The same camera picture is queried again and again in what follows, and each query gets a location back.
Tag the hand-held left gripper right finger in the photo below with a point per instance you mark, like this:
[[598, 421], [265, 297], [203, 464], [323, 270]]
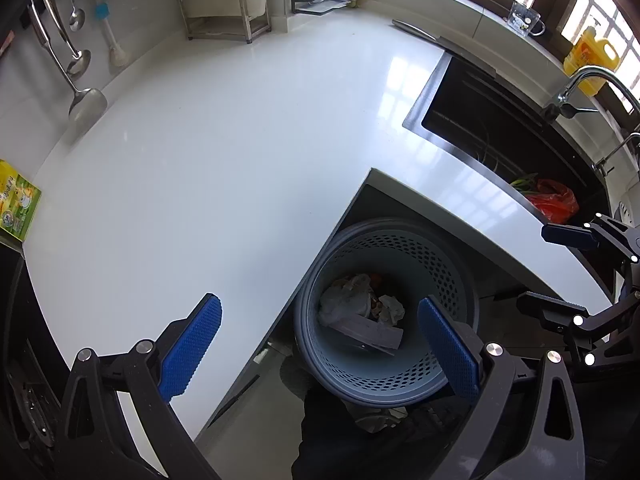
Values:
[[450, 347]]

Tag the clear glass cup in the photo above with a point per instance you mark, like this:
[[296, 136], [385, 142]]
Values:
[[522, 20]]

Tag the small metal tap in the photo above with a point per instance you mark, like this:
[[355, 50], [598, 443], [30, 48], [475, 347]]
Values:
[[620, 147]]

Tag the hanging metal ladles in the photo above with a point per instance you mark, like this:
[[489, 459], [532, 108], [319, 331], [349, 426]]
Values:
[[87, 105]]

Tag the yellow detergent bottle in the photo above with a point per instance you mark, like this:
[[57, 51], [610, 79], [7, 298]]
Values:
[[590, 60]]

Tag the pink clear plastic package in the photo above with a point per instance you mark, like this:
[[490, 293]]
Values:
[[372, 337]]

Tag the black stove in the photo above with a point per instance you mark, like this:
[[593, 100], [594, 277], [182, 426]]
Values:
[[25, 360]]

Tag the window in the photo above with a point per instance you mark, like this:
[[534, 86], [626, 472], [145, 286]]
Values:
[[590, 0]]

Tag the black kitchen sink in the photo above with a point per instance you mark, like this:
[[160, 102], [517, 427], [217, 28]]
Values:
[[475, 110]]

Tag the red plastic bag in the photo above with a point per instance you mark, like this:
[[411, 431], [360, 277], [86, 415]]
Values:
[[552, 202]]

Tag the white plastic film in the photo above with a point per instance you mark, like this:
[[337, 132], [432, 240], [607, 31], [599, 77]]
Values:
[[345, 305]]

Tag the green vegetables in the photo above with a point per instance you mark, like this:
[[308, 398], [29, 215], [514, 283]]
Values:
[[522, 182]]

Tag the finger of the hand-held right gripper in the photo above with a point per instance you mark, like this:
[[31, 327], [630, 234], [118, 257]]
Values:
[[550, 310], [570, 235]]

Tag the metal ladle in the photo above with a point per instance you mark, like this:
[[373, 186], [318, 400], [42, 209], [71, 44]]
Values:
[[77, 65]]

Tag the white blue bottle brush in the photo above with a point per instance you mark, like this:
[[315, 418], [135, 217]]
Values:
[[117, 52]]

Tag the metal faucet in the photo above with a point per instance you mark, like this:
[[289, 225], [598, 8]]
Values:
[[590, 72]]

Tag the grey perforated trash bin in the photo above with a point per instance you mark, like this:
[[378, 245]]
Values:
[[435, 260]]

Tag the green box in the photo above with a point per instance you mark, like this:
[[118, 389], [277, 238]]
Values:
[[17, 200]]

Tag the printed snack wrapper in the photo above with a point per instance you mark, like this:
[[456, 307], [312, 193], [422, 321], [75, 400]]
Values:
[[392, 310]]

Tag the metal cutting board stand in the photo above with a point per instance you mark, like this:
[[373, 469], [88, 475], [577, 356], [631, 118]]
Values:
[[242, 7]]

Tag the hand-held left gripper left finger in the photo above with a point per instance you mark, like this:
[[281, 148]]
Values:
[[192, 345]]

